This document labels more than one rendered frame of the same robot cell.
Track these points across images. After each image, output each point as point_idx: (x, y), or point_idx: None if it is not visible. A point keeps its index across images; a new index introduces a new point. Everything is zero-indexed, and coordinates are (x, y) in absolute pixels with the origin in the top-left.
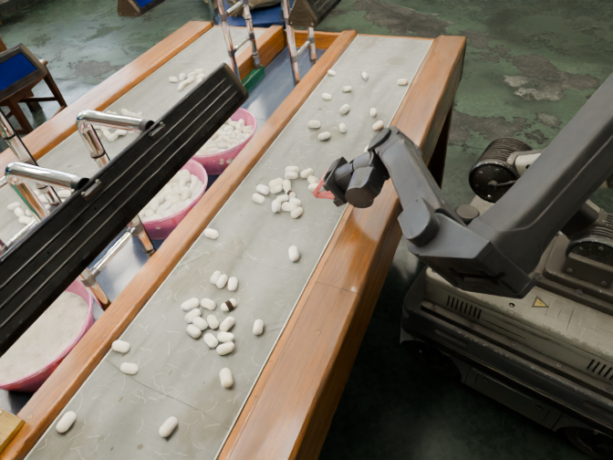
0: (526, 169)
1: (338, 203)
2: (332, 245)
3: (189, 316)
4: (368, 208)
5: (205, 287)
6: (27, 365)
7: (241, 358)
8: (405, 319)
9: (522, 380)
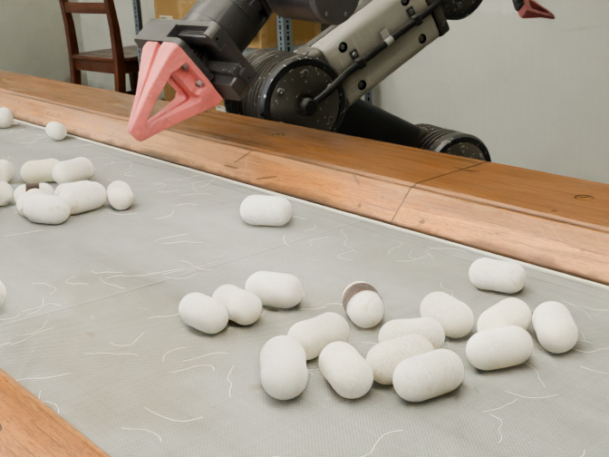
0: (341, 53)
1: (247, 82)
2: (308, 169)
3: (357, 356)
4: (246, 133)
5: (215, 351)
6: None
7: (596, 325)
8: None
9: None
